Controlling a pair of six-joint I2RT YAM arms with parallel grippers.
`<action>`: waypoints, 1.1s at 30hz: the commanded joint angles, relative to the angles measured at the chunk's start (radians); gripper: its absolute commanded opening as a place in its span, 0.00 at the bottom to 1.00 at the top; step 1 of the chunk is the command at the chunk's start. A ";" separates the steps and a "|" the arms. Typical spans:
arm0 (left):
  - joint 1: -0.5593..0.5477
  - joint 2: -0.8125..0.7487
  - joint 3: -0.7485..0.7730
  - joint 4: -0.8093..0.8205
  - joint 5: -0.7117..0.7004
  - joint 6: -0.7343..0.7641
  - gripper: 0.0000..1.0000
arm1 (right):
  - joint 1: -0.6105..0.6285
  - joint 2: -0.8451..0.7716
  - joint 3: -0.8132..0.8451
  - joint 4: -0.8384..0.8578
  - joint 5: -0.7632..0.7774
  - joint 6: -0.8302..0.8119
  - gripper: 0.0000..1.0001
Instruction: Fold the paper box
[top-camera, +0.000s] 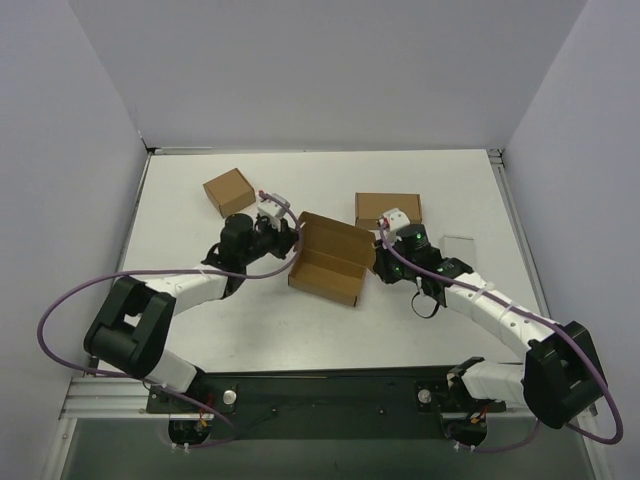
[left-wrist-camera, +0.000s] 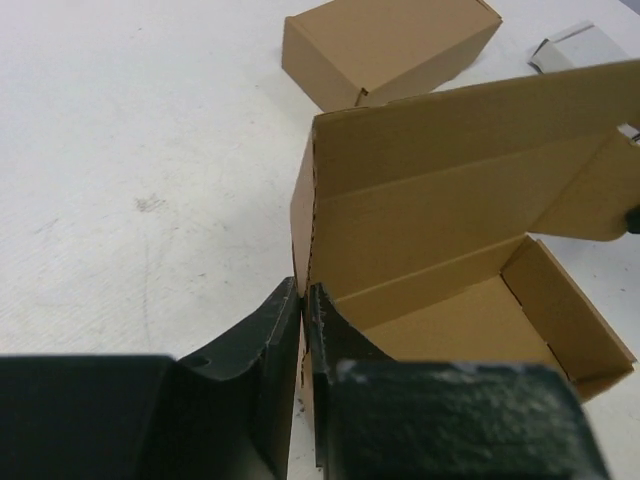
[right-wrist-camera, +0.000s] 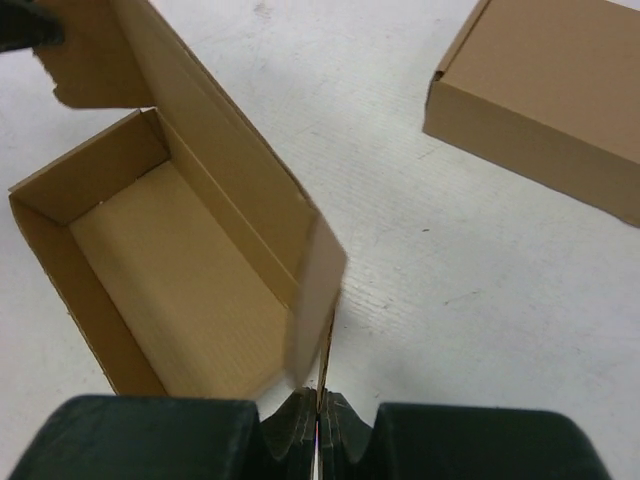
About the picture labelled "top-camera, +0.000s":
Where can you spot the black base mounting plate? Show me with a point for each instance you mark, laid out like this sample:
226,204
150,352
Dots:
398,403

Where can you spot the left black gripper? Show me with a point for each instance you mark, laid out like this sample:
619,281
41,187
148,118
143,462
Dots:
286,236

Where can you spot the small white flat box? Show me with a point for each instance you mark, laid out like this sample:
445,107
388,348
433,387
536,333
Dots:
460,247

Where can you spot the small square cardboard box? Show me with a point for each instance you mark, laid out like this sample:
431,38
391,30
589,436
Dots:
230,192

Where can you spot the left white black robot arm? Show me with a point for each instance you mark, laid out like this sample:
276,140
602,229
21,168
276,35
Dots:
130,329

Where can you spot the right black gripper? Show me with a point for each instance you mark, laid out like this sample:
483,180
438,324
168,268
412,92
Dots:
382,265

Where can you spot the rectangular closed cardboard box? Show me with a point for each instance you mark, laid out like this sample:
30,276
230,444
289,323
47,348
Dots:
370,206

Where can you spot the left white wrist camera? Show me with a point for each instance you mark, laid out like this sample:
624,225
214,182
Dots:
272,207

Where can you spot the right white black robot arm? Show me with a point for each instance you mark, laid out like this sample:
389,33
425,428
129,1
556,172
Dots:
558,374

